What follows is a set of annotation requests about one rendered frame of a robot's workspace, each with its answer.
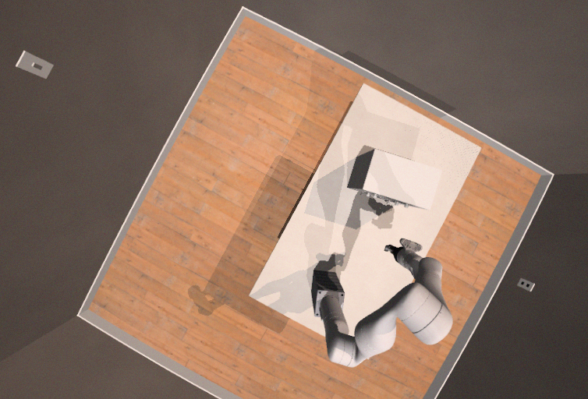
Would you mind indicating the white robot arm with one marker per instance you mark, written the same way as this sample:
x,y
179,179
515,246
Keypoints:
x,y
416,306

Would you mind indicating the grey chest of drawers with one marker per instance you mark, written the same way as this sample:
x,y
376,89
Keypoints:
x,y
395,177

